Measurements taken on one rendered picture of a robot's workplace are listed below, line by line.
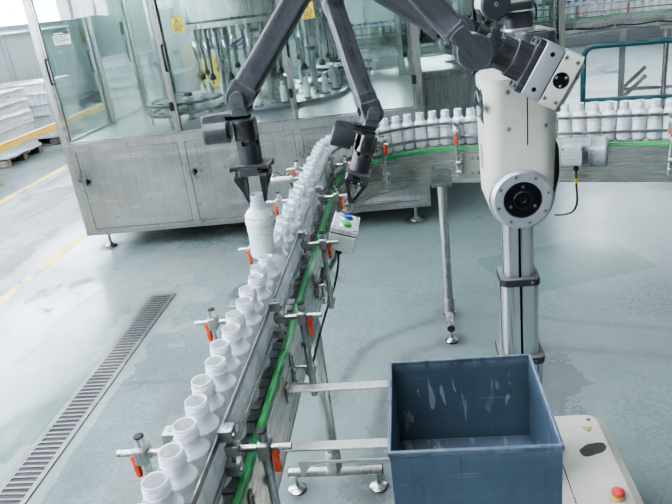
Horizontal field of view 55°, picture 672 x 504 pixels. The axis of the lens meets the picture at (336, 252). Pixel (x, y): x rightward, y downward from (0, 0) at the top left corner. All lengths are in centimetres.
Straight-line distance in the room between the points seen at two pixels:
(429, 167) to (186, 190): 256
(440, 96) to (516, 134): 512
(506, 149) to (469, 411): 65
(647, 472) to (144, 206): 406
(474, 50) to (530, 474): 86
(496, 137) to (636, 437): 156
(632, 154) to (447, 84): 389
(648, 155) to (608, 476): 143
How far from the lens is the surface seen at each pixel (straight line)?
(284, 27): 150
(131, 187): 541
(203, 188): 521
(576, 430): 244
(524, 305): 192
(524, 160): 171
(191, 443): 103
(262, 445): 108
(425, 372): 151
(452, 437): 161
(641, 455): 279
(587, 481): 225
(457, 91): 679
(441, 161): 318
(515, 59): 150
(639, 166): 311
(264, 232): 160
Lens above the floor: 173
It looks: 22 degrees down
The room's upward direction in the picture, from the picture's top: 7 degrees counter-clockwise
